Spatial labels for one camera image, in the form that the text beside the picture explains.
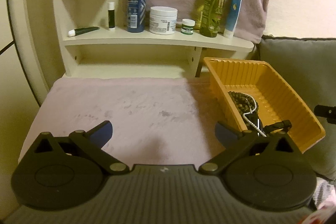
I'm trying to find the crystal wristwatch black strap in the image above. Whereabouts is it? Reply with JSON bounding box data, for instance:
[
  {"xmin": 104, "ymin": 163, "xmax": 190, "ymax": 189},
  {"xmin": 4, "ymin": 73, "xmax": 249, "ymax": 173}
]
[{"xmin": 252, "ymin": 114, "xmax": 293, "ymax": 135}]

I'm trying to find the small green white jar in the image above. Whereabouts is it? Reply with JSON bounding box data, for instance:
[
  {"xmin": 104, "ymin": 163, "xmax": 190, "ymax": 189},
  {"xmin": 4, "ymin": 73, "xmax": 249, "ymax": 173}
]
[{"xmin": 181, "ymin": 19, "xmax": 195, "ymax": 35}]

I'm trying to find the blue white lotion tube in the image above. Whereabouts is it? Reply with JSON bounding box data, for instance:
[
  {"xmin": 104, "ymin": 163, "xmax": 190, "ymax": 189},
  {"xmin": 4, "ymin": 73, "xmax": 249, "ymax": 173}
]
[{"xmin": 223, "ymin": 0, "xmax": 242, "ymax": 39}]

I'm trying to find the dark beaded bracelet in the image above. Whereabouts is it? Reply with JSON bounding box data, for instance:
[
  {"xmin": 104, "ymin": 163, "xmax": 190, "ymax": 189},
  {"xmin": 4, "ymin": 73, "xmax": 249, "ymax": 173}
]
[{"xmin": 227, "ymin": 90, "xmax": 260, "ymax": 119}]

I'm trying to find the large white cream jar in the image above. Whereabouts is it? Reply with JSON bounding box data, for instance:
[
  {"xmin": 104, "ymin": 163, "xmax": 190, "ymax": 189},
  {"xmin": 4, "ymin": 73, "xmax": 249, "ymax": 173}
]
[{"xmin": 149, "ymin": 6, "xmax": 178, "ymax": 35}]

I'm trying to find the pink fuzzy cloth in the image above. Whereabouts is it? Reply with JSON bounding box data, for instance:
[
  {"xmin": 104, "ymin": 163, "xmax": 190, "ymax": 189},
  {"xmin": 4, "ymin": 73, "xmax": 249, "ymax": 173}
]
[{"xmin": 21, "ymin": 78, "xmax": 224, "ymax": 166}]

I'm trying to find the white pearl necklace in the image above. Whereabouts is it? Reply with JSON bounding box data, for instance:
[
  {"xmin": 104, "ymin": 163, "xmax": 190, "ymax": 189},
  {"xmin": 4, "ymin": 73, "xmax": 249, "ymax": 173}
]
[{"xmin": 235, "ymin": 92, "xmax": 267, "ymax": 138}]

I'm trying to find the blue spray bottle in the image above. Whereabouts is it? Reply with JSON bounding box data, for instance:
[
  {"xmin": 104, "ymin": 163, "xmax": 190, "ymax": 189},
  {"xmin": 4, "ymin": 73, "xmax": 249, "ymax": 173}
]
[{"xmin": 127, "ymin": 0, "xmax": 146, "ymax": 33}]

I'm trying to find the orange plastic tray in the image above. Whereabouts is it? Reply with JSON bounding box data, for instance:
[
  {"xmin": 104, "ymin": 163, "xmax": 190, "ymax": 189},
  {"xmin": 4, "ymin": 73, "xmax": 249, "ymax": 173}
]
[{"xmin": 204, "ymin": 57, "xmax": 326, "ymax": 152}]

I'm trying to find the green tube white cap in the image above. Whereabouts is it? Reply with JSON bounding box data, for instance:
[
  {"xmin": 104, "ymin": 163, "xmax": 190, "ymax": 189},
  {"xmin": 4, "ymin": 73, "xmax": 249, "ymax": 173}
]
[{"xmin": 68, "ymin": 26, "xmax": 100, "ymax": 38}]

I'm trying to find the black cable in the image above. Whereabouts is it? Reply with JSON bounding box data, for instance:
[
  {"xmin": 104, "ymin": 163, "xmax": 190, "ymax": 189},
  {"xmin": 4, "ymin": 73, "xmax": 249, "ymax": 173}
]
[{"xmin": 0, "ymin": 40, "xmax": 14, "ymax": 55}]

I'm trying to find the green oil spray bottle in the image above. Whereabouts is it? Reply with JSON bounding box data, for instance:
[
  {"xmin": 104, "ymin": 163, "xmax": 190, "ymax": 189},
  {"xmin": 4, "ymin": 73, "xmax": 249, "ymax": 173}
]
[{"xmin": 197, "ymin": 0, "xmax": 225, "ymax": 38}]

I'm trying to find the black white lip balm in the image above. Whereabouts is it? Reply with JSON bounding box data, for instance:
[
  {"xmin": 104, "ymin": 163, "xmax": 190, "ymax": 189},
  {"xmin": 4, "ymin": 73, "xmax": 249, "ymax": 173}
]
[{"xmin": 108, "ymin": 2, "xmax": 115, "ymax": 31}]

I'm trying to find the cream wooden shelf unit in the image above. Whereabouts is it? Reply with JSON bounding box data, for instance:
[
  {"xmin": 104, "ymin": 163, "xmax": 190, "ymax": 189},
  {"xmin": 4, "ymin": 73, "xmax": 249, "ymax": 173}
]
[{"xmin": 47, "ymin": 0, "xmax": 253, "ymax": 79}]

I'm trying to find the grey cushion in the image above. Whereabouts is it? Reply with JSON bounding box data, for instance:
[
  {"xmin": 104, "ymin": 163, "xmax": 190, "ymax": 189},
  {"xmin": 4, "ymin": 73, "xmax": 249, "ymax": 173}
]
[{"xmin": 259, "ymin": 36, "xmax": 335, "ymax": 180}]

